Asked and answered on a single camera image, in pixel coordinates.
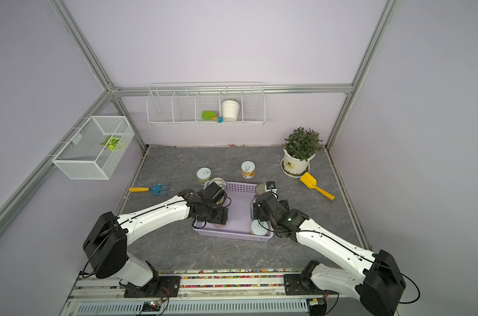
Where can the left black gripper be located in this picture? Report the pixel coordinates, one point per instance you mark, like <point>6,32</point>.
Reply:
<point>220,218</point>

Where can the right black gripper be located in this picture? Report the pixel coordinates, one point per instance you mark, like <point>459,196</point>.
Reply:
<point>259,215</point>

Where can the blue soup can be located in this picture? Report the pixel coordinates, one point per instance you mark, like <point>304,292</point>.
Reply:
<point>219,181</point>
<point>252,211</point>

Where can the yellow label small can front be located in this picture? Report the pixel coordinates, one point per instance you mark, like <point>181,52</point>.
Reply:
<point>259,228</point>

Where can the green label small can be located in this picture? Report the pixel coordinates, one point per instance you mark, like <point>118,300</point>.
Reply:
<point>204,174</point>

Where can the dark purple can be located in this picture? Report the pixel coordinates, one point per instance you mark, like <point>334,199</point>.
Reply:
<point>261,189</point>

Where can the orange label small can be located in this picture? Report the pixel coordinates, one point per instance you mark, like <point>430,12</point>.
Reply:
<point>248,169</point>

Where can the pink label small can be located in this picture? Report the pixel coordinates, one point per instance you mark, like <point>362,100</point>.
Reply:
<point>220,226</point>

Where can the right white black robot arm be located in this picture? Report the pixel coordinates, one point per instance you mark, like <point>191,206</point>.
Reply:
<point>373,279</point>

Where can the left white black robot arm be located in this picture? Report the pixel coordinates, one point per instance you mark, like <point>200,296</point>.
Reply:
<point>106,247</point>

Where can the purple plastic basket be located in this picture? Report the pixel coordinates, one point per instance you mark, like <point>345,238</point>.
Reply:
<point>238,224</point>

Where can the green toy in basket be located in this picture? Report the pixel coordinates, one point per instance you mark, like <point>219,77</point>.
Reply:
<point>113,144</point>

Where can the white mesh side basket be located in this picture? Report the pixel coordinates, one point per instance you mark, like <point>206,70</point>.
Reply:
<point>83,157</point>

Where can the yellow toy shovel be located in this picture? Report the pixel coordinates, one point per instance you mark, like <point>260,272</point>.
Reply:
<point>310,182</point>

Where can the white plant saucer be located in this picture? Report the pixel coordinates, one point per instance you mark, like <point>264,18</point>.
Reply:
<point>293,176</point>

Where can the potted green plant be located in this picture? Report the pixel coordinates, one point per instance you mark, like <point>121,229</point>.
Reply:
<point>300,148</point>

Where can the coloured beads on edge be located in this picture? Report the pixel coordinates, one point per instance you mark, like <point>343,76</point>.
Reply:
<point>231,278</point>

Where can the green toy scoop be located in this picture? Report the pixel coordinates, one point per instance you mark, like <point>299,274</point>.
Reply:
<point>211,116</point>

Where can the small white pot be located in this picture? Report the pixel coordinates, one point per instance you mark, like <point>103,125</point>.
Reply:
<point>230,110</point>

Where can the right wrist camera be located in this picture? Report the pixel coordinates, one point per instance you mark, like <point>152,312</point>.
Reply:
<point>270,186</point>

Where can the teal toy fork yellow handle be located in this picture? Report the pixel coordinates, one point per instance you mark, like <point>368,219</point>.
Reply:
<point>157,190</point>

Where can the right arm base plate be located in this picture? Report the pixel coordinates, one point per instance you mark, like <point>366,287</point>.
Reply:
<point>298,285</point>

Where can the aluminium mounting rail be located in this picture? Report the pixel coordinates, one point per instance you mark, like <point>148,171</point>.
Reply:
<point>106,297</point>

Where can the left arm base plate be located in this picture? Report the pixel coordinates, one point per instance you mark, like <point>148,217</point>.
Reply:
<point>159,287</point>

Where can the white wire wall shelf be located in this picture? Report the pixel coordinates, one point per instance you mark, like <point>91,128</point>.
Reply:
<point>183,103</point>

